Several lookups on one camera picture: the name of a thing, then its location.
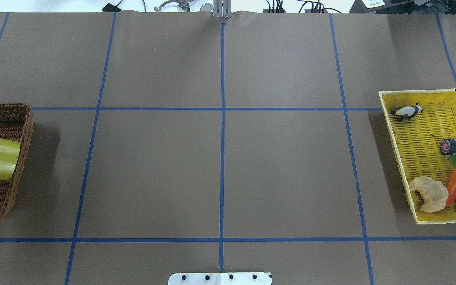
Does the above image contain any yellow tape roll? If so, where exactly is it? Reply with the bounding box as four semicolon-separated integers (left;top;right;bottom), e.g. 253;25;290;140
0;138;21;181

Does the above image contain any yellow plastic basket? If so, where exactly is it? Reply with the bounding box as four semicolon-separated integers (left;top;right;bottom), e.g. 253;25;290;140
378;89;456;225

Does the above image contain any toy panda figure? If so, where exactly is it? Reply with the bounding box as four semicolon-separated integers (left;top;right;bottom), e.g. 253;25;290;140
390;103;424;122

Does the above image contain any toy croissant bread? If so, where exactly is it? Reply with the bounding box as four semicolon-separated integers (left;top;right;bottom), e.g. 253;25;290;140
409;176;449;213

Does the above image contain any black laptop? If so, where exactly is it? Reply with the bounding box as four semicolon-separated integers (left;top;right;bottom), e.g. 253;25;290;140
349;0;456;15

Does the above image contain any aluminium frame post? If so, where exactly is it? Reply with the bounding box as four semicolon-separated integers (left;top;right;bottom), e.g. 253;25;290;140
212;0;232;19

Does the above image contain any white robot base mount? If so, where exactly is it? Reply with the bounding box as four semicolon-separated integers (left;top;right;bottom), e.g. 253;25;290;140
168;272;273;285

